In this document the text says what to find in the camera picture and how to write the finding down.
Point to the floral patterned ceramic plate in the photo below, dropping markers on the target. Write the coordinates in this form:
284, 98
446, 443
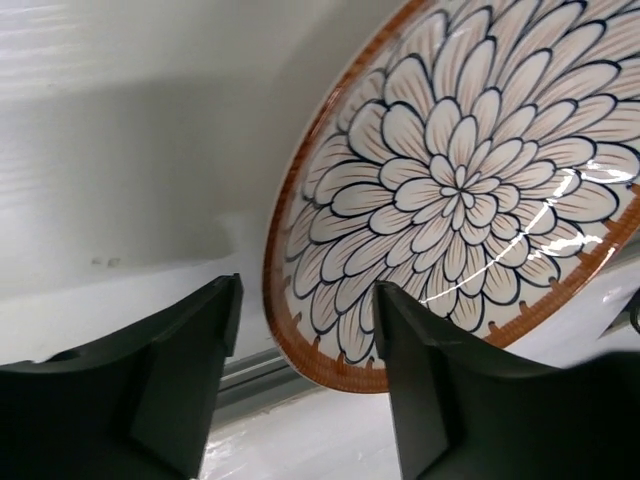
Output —
481, 155

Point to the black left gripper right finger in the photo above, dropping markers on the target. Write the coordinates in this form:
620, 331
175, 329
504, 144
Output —
464, 409

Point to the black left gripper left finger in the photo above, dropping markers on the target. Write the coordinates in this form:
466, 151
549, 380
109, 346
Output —
135, 404

